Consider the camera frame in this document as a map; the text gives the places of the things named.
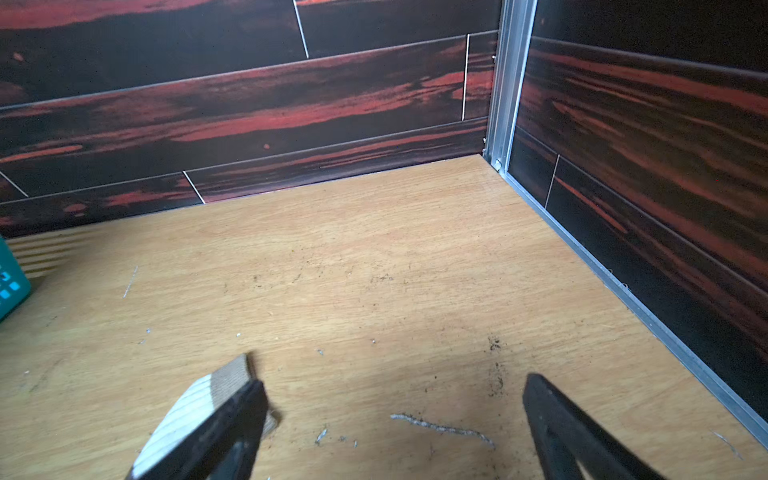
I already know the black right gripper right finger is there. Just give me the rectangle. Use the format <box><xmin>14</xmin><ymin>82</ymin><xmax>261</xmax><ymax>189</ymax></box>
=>
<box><xmin>523</xmin><ymin>373</ymin><xmax>662</xmax><ymax>479</ymax></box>

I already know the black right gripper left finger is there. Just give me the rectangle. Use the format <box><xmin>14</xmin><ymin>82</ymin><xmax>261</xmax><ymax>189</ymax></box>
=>
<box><xmin>126</xmin><ymin>380</ymin><xmax>269</xmax><ymax>479</ymax></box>

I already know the white striped sock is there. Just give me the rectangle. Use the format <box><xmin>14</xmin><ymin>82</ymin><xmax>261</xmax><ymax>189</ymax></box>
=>
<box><xmin>129</xmin><ymin>354</ymin><xmax>278</xmax><ymax>473</ymax></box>

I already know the teal plastic basket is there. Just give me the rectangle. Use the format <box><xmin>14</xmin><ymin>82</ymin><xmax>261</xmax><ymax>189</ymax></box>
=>
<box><xmin>0</xmin><ymin>239</ymin><xmax>32</xmax><ymax>320</ymax></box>

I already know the aluminium corner frame right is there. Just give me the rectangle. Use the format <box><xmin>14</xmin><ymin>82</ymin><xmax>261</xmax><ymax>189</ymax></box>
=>
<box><xmin>484</xmin><ymin>1</ymin><xmax>767</xmax><ymax>443</ymax></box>

